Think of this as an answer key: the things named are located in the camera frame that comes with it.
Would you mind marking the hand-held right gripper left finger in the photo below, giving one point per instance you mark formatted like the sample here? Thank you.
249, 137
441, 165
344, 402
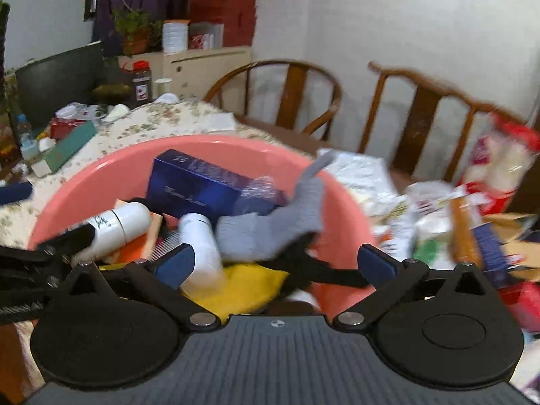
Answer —
179, 261

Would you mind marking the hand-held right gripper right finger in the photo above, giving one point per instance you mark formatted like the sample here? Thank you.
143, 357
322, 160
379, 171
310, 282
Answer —
375, 261

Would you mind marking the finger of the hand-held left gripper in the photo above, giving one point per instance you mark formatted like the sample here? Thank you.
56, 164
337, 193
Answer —
14, 194
50, 248

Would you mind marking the white bottle with black print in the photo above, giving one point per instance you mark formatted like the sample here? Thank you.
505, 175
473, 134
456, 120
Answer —
126, 223

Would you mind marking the pink plastic basin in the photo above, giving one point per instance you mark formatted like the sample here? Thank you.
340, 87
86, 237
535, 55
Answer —
105, 173

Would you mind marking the gray sock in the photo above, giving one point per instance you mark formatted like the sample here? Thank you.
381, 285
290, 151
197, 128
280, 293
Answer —
287, 223

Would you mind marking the white comb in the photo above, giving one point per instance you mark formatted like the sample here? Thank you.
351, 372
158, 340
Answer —
162, 249

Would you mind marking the plain white bottle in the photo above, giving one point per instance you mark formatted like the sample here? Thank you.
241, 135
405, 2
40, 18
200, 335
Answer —
198, 240

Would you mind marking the orange box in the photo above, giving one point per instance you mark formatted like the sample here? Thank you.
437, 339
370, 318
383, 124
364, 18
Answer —
130, 249

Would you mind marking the plastic water bottle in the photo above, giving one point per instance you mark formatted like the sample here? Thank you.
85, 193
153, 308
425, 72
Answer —
25, 135

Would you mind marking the crumpled white bag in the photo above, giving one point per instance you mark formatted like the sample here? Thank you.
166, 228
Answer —
426, 215

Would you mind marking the yellow cloth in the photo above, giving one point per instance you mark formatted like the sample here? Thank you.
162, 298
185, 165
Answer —
244, 287

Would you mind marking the green box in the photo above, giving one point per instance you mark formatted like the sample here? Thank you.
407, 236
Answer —
67, 147

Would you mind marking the white printed plastic bag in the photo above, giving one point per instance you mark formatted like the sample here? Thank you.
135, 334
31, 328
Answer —
363, 177

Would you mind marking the red package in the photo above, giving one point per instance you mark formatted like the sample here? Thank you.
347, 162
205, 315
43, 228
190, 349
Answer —
69, 128

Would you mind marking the brown paper packet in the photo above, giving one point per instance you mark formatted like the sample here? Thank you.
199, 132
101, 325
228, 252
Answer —
464, 232

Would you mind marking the small dark blue box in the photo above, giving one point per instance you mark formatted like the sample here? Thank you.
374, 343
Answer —
491, 253

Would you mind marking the black monitor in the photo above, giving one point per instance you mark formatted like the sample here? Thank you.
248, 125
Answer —
59, 84

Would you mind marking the dark olive bowl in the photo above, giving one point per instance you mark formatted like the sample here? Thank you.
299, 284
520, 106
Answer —
112, 92

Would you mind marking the white tissue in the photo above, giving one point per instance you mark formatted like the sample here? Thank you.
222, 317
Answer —
221, 123

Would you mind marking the cardboard piece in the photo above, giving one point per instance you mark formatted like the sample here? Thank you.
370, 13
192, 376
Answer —
521, 236

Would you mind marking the straight-back wooden chair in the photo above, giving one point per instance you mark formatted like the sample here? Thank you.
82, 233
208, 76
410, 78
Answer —
426, 114

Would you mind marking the black slatted rack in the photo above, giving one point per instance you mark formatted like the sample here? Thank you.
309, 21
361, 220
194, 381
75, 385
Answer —
4, 38

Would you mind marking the bagged pack of paper cups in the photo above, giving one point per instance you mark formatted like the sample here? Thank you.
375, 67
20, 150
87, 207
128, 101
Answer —
502, 164

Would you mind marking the dark bottle with red cap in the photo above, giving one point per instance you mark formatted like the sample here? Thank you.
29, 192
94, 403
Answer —
141, 84

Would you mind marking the small clear cup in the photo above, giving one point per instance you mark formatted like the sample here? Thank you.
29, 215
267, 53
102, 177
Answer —
163, 88

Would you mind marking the round-back wooden chair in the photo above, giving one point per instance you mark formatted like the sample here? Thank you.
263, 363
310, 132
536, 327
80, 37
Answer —
295, 93

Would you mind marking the beige cabinet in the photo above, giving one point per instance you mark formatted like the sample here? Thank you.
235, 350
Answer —
211, 71

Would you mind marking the potted plant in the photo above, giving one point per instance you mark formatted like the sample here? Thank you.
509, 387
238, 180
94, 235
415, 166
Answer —
135, 29

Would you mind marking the red and white box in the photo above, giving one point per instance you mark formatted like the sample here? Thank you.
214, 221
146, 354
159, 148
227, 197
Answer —
202, 40

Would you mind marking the white can with orange lid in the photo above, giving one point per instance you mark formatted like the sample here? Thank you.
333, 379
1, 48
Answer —
175, 36

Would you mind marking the stack of red boxes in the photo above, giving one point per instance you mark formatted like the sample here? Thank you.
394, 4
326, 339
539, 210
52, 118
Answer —
223, 4

